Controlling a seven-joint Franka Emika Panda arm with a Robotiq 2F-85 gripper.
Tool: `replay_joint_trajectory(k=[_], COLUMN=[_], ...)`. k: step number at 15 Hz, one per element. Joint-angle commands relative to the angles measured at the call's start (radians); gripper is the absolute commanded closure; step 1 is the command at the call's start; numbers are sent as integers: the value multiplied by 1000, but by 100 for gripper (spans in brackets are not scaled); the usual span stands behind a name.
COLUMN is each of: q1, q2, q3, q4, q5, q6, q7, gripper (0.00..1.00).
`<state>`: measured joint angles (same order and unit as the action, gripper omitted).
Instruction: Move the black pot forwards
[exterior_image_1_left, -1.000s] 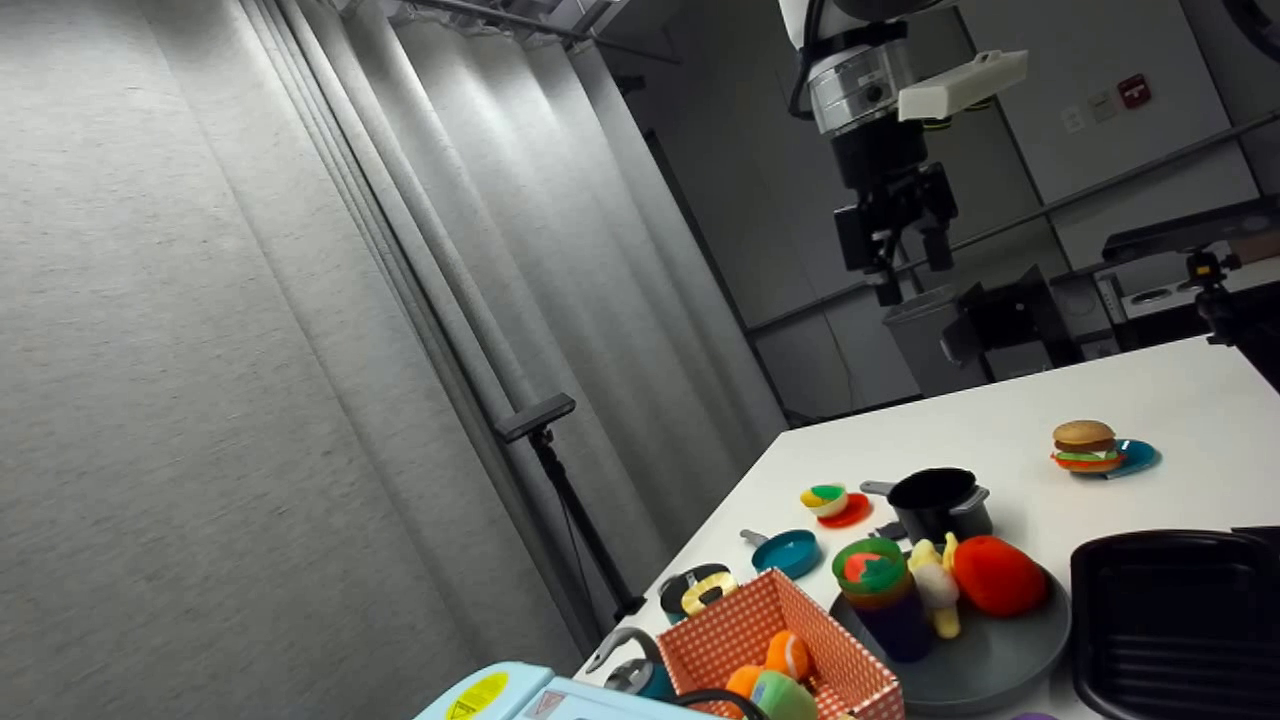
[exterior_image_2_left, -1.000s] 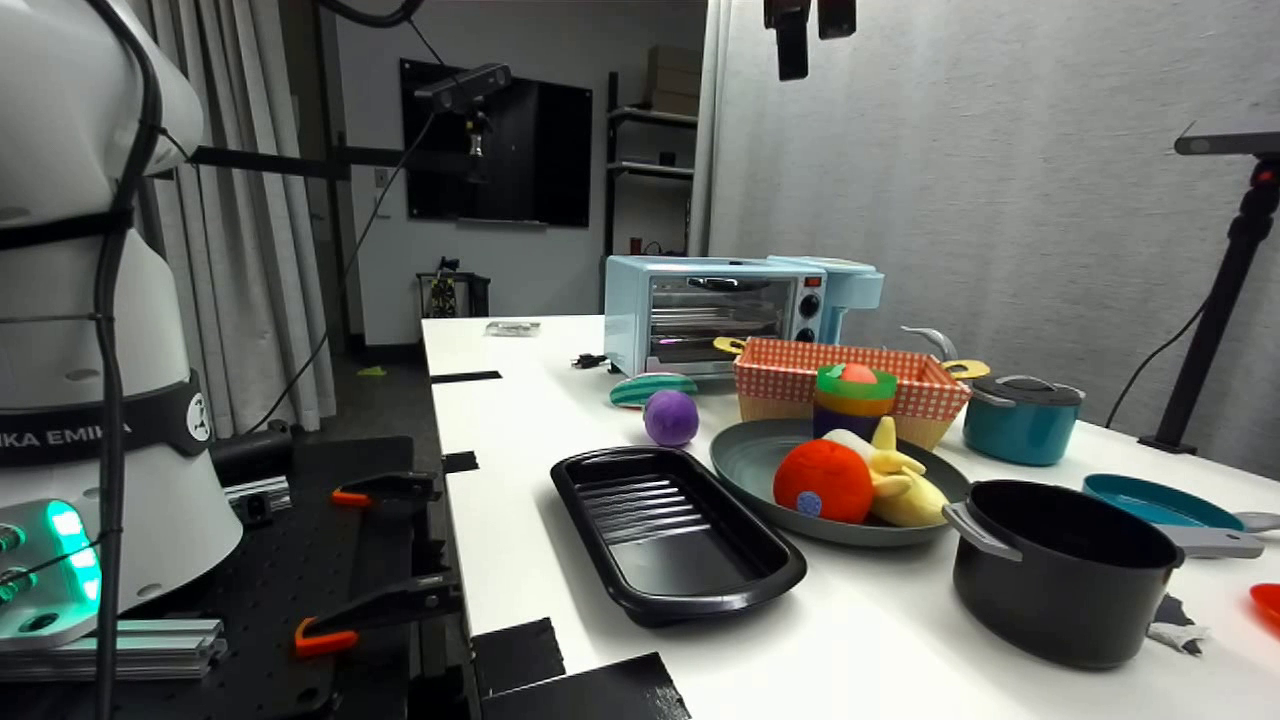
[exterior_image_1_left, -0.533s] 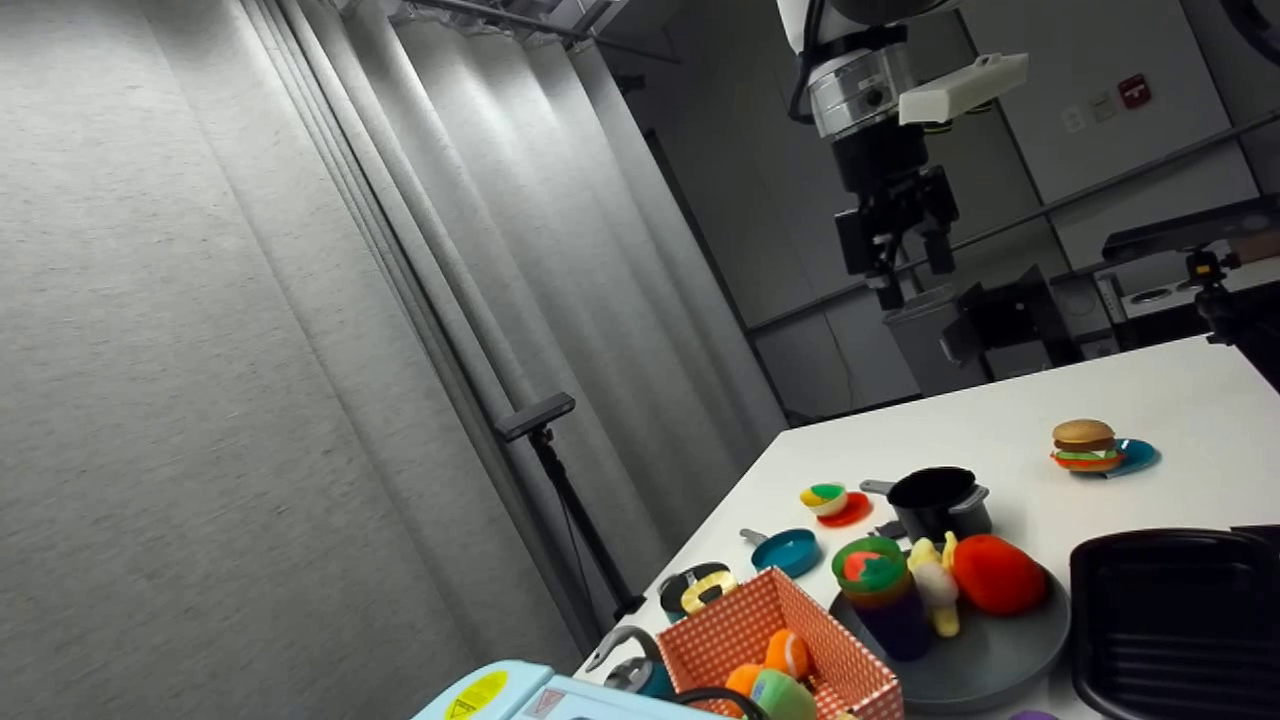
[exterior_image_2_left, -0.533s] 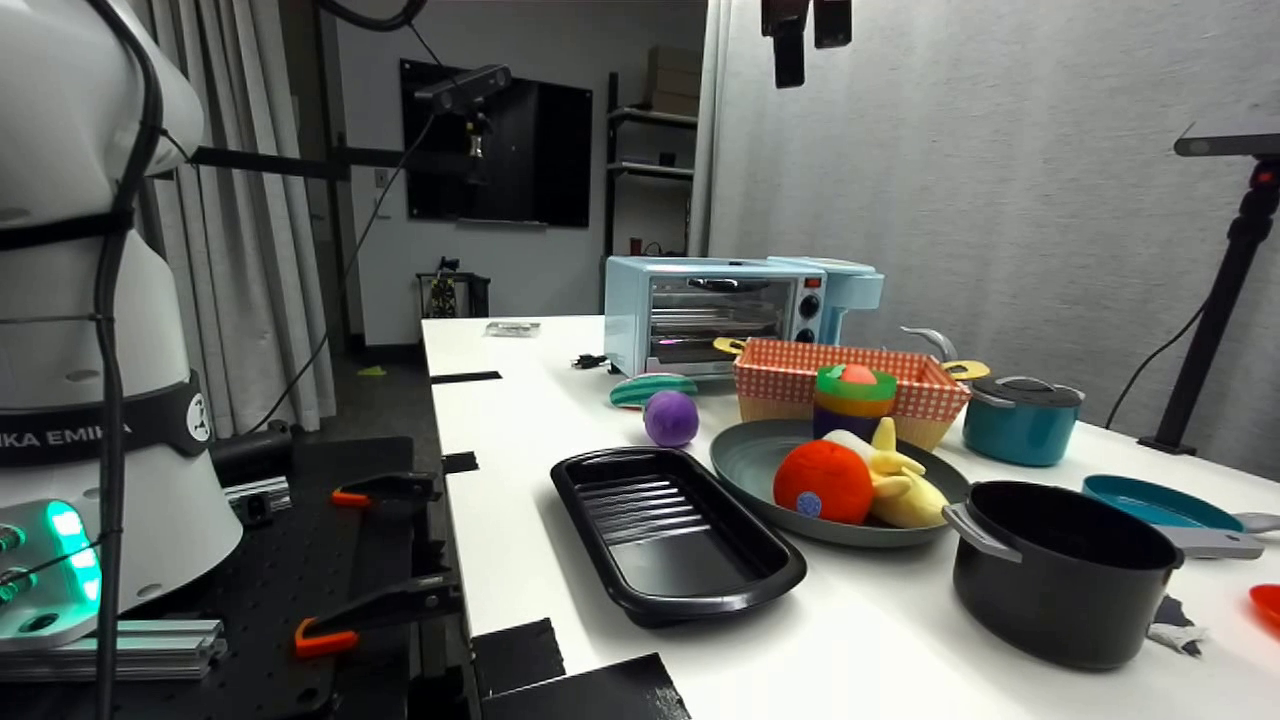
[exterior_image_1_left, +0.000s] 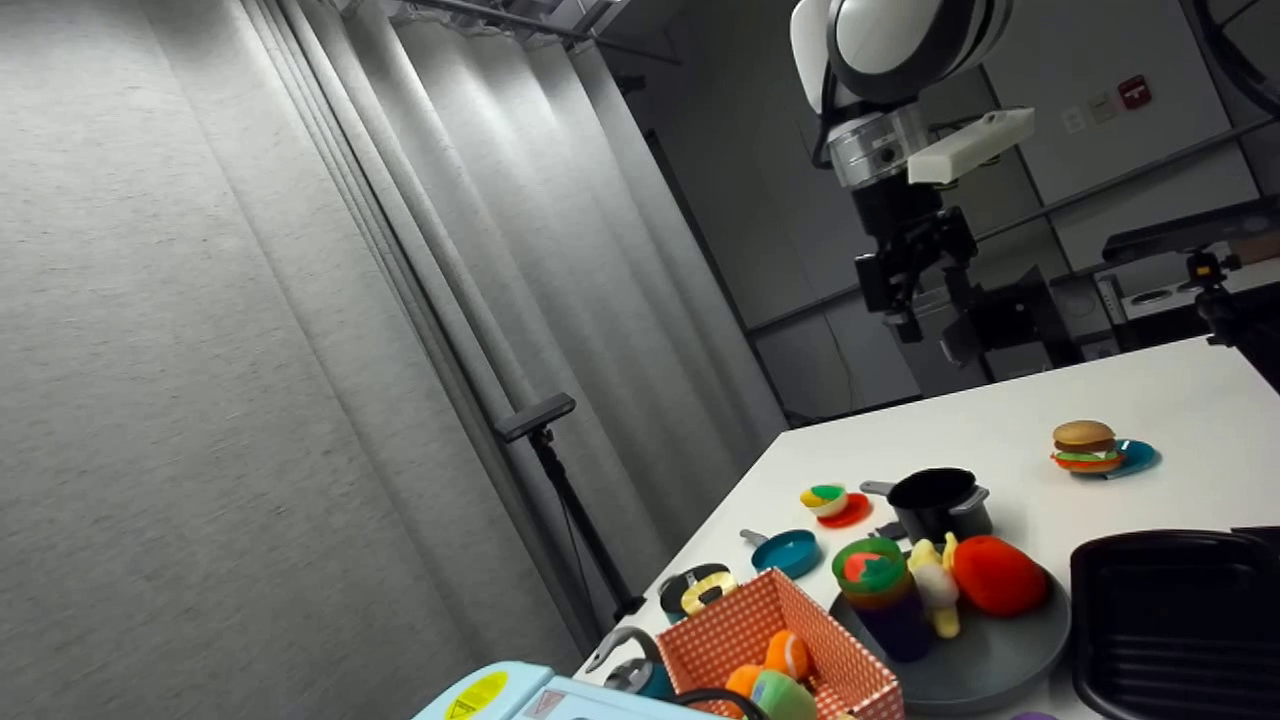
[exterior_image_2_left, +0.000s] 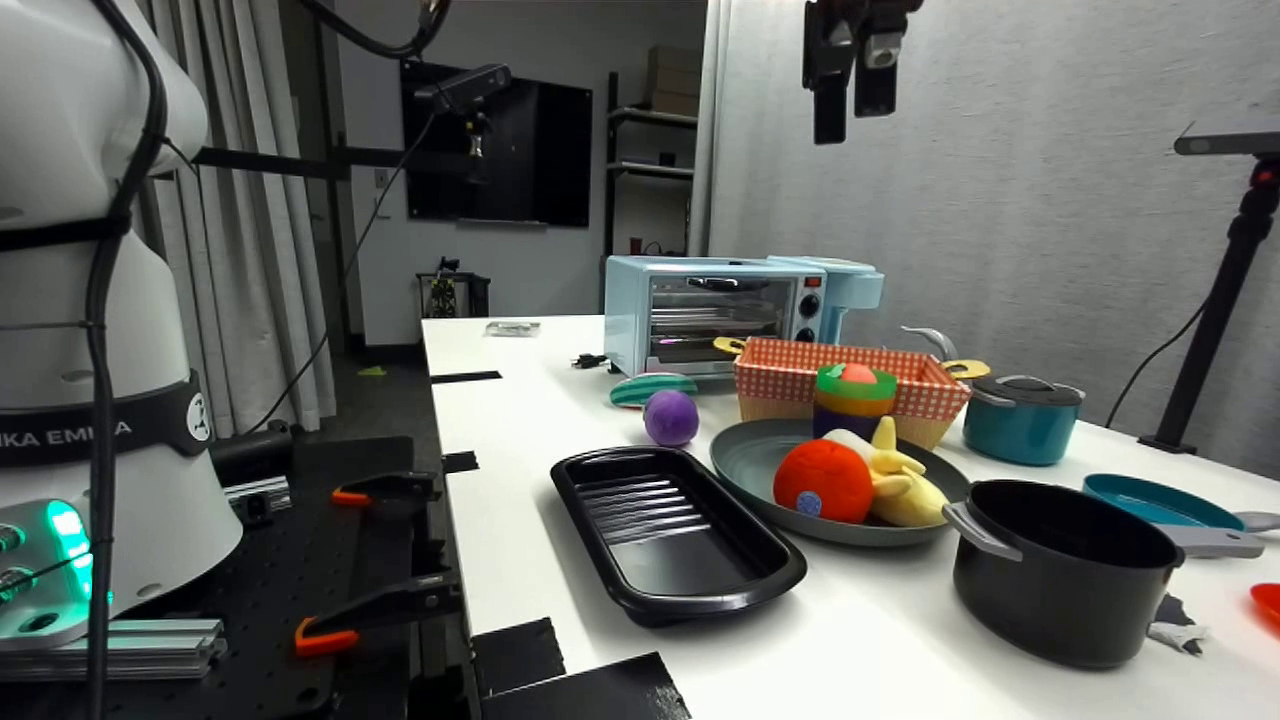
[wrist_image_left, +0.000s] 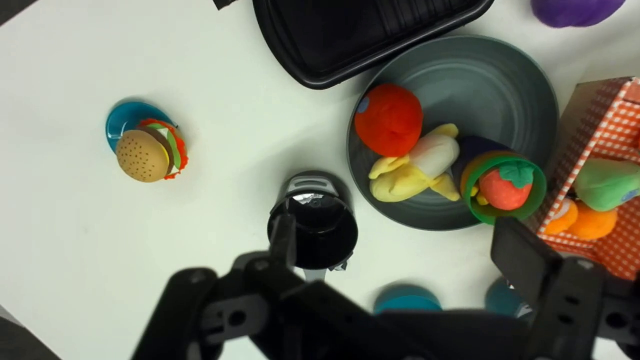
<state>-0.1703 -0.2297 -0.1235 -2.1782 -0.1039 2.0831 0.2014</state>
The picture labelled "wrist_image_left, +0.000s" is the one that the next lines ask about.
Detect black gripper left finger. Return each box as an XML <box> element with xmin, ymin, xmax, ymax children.
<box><xmin>133</xmin><ymin>212</ymin><xmax>316</xmax><ymax>360</ymax></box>

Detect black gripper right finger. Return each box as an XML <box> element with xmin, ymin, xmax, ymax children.
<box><xmin>491</xmin><ymin>216</ymin><xmax>640</xmax><ymax>360</ymax></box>

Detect teal cup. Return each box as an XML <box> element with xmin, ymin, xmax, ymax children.
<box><xmin>484</xmin><ymin>277</ymin><xmax>537</xmax><ymax>320</ymax></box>

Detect large orange plush toy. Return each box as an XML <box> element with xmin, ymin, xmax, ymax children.
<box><xmin>566</xmin><ymin>201</ymin><xmax>620</xmax><ymax>242</ymax></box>

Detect small orange plush toy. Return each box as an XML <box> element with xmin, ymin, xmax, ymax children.
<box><xmin>544</xmin><ymin>199</ymin><xmax>581</xmax><ymax>237</ymax></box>

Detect green plush toy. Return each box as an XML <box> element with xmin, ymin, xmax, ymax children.
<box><xmin>575</xmin><ymin>157</ymin><xmax>640</xmax><ymax>214</ymax></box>

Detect green cup with strawberry toy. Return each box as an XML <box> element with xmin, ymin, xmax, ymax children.
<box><xmin>459</xmin><ymin>150</ymin><xmax>549</xmax><ymax>226</ymax></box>

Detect teal toy pan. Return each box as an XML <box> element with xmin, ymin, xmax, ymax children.
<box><xmin>372</xmin><ymin>283</ymin><xmax>444</xmax><ymax>316</ymax></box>

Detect toy hamburger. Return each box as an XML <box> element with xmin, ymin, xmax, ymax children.
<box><xmin>115</xmin><ymin>119</ymin><xmax>190</xmax><ymax>184</ymax></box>

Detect orange checkered basket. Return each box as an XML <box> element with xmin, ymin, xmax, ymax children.
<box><xmin>527</xmin><ymin>77</ymin><xmax>640</xmax><ymax>283</ymax></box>

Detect yellow plush banana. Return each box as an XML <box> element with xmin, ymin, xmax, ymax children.
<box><xmin>367</xmin><ymin>123</ymin><xmax>465</xmax><ymax>205</ymax></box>

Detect small blue toy plate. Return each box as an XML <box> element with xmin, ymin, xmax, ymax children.
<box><xmin>105</xmin><ymin>99</ymin><xmax>177</xmax><ymax>155</ymax></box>

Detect dark grey round plate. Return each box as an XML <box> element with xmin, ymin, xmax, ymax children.
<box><xmin>347</xmin><ymin>36</ymin><xmax>560</xmax><ymax>232</ymax></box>

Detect red plush tomato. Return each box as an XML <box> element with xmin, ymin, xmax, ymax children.
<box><xmin>352</xmin><ymin>83</ymin><xmax>427</xmax><ymax>158</ymax></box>

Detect purple plush toy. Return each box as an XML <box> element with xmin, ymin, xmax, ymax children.
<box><xmin>530</xmin><ymin>0</ymin><xmax>628</xmax><ymax>30</ymax></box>

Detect black ridged rectangular tray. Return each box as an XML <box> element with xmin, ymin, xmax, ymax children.
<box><xmin>250</xmin><ymin>0</ymin><xmax>497</xmax><ymax>90</ymax></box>

